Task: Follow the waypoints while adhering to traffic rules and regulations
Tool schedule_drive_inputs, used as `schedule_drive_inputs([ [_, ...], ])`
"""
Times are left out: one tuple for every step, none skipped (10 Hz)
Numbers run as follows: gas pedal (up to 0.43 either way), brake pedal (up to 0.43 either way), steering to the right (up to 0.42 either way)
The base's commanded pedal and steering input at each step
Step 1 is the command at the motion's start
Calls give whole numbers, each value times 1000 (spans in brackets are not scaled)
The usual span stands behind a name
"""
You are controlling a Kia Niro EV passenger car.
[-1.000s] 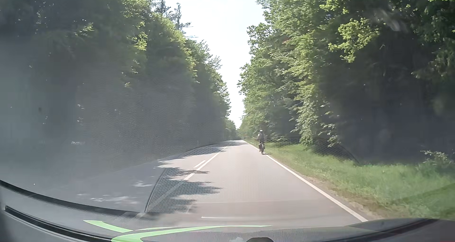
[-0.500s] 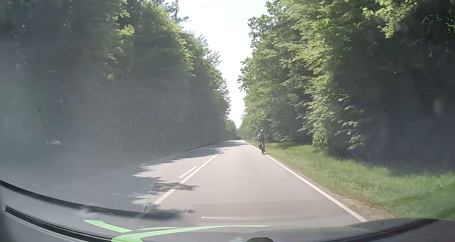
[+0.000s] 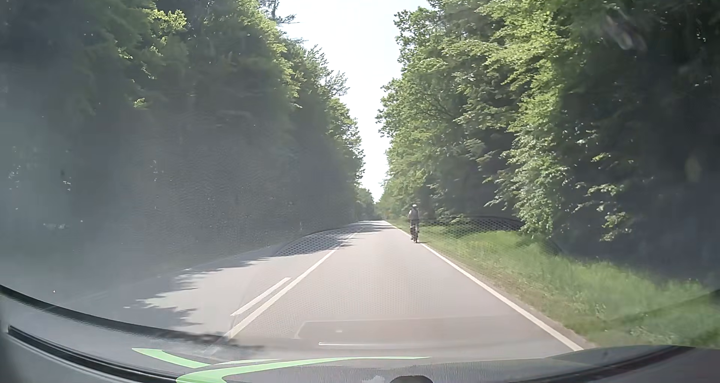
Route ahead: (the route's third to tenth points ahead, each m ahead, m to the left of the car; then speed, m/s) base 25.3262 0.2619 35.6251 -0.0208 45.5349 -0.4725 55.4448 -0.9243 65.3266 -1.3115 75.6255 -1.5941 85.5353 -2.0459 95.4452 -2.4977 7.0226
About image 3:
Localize grey asphalt road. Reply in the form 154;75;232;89
53;220;588;358

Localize road markings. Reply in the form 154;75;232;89
224;221;585;352

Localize wood of dark trees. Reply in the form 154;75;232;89
0;0;379;294

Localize wood of green trees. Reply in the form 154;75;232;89
377;0;720;271

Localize grass verge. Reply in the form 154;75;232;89
392;220;720;350

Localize car's own bonnet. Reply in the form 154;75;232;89
0;284;720;383

